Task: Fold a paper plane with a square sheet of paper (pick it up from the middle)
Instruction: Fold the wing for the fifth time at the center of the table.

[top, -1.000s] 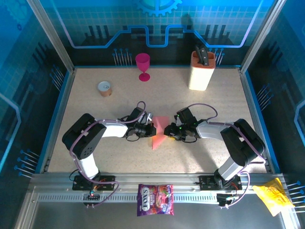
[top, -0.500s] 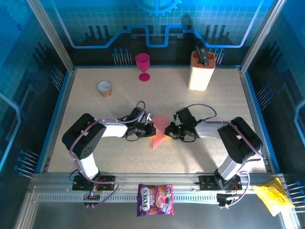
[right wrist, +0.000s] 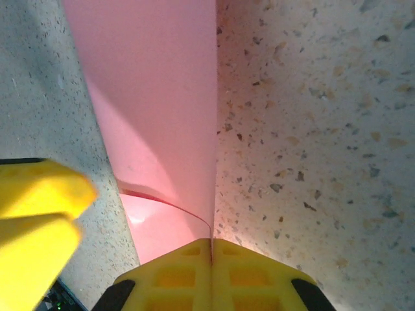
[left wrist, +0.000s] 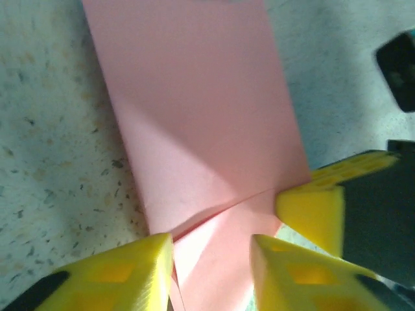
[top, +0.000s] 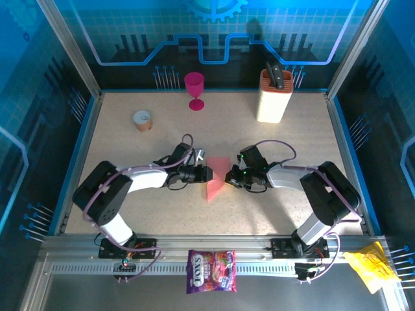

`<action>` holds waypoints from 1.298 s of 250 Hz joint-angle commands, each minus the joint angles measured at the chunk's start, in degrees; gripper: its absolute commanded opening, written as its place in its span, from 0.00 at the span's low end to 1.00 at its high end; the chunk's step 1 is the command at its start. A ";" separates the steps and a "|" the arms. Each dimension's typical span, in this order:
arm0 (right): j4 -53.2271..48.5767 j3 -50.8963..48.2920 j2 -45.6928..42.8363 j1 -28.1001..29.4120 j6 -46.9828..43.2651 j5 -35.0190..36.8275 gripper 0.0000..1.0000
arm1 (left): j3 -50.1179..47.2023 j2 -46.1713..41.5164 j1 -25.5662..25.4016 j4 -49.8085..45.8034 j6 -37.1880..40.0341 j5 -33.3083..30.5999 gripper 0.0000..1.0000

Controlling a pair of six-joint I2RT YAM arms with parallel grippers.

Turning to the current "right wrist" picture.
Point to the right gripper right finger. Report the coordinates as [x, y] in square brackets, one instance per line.
[249, 282]

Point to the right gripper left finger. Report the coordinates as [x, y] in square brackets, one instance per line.
[175, 282]

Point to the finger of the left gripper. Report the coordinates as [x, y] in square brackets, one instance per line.
[32, 259]
[42, 191]

